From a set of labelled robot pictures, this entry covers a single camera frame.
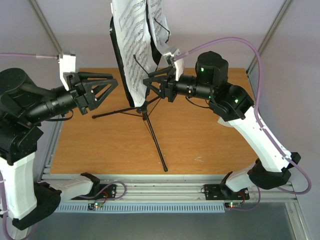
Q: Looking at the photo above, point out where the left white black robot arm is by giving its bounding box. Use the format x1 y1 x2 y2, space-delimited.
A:
0 68 118 239

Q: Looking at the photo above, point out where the aluminium frame rail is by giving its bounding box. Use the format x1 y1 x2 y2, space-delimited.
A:
23 174 298 203

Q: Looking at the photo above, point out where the black music stand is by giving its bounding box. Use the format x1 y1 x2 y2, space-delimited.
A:
93 14 168 172

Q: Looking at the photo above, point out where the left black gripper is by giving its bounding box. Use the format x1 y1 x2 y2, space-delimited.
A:
23 70 119 124

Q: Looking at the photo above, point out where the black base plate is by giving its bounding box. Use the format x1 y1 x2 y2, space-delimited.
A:
200 184 250 201
72 182 124 201

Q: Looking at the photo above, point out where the small circuit board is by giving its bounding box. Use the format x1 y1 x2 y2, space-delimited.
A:
224 201 243 209
87 202 104 211

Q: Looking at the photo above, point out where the white sheet music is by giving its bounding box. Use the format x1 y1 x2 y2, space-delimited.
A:
147 0 171 53
111 0 155 108

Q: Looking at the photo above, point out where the grey slotted cable duct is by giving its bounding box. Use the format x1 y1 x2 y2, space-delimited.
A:
55 202 225 214

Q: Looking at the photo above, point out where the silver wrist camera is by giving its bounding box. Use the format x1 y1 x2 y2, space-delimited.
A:
57 51 76 91
162 47 184 82

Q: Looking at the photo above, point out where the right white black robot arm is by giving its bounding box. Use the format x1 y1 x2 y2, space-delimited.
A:
143 51 301 199

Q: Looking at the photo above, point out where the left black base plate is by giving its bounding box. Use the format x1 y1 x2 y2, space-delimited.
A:
72 182 124 201

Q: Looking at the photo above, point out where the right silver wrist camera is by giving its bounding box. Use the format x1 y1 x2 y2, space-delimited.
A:
162 47 184 82

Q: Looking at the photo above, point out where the right small circuit board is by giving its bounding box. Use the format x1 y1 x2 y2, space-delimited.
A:
224 201 243 209

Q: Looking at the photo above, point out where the left small circuit board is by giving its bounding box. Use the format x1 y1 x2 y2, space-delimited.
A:
87 202 104 211

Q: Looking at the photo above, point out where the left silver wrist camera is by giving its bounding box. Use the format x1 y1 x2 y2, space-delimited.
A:
57 51 76 91

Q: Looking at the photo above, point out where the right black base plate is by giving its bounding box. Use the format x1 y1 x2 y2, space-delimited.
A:
200 184 250 201

